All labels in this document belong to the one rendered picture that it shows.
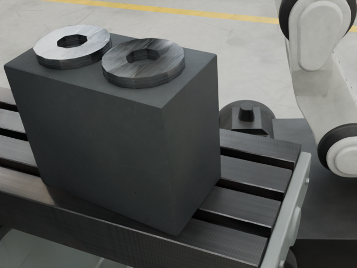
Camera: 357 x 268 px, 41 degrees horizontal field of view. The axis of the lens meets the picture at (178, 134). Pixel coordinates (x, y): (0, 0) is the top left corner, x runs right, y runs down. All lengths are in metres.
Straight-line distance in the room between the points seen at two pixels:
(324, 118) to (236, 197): 0.52
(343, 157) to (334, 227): 0.16
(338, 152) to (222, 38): 2.17
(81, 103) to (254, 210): 0.25
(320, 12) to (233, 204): 0.44
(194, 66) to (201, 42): 2.63
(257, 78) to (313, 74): 1.75
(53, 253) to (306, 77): 0.67
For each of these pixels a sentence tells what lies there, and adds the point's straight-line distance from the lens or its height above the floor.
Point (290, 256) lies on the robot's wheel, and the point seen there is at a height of 0.56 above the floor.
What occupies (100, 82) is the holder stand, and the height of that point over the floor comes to 1.15.
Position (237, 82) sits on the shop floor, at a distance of 2.70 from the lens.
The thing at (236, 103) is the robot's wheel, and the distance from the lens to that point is 1.44.
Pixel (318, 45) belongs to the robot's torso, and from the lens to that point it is 0.95.
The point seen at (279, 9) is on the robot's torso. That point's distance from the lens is 0.95.
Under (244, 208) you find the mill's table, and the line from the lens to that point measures 0.61.
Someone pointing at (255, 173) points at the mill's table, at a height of 0.96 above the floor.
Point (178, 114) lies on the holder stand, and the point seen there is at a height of 1.12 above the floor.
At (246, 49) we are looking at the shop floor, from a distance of 3.04.
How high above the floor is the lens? 1.40
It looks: 37 degrees down
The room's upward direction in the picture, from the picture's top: 6 degrees counter-clockwise
